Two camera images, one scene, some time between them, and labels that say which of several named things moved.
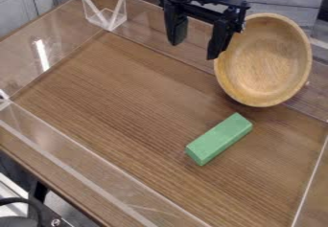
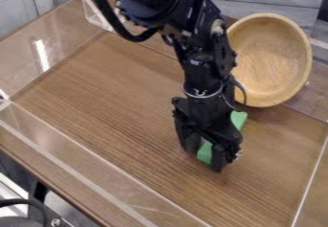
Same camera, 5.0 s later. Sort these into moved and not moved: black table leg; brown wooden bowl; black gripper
Moved: black gripper
Not moved: brown wooden bowl; black table leg
